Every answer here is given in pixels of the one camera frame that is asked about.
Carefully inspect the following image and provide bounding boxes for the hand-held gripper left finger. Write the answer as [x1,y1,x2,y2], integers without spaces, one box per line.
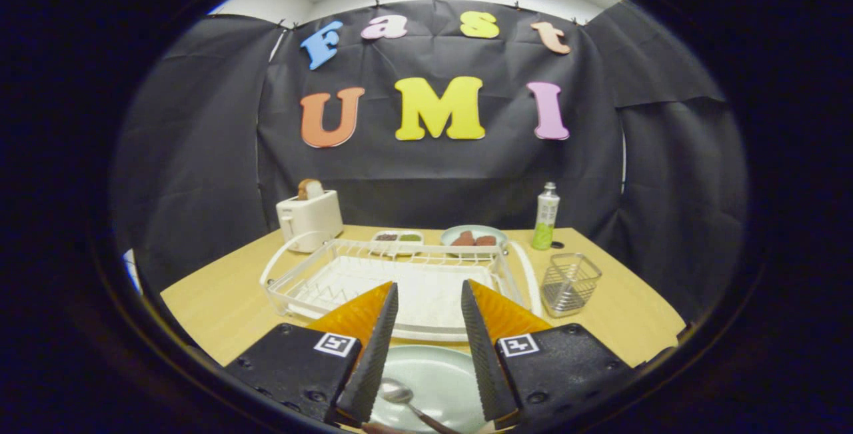
[223,281,399,425]

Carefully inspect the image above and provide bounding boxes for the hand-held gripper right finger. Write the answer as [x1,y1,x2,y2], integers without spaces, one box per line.
[461,279,637,423]

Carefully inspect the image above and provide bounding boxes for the metal spoon with wooden handle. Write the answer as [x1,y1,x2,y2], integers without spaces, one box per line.
[379,378,460,434]

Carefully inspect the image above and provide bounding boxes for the white wire dish rack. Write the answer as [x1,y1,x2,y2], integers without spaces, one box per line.
[259,231,544,343]

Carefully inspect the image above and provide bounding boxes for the metal wire basket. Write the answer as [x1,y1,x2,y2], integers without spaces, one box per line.
[540,252,602,318]

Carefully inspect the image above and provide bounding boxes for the white divided sauce dish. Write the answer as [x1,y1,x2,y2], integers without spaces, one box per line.
[371,230,425,248]

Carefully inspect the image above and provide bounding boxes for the pale green plate with food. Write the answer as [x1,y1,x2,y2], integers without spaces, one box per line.
[440,224,508,256]

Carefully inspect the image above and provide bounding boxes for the white toaster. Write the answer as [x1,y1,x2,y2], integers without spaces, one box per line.
[276,189,344,253]

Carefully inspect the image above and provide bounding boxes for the white green bottle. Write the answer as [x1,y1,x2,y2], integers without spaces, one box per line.
[531,182,560,251]

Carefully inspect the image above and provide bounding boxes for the black backdrop cloth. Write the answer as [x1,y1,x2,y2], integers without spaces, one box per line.
[110,0,750,325]

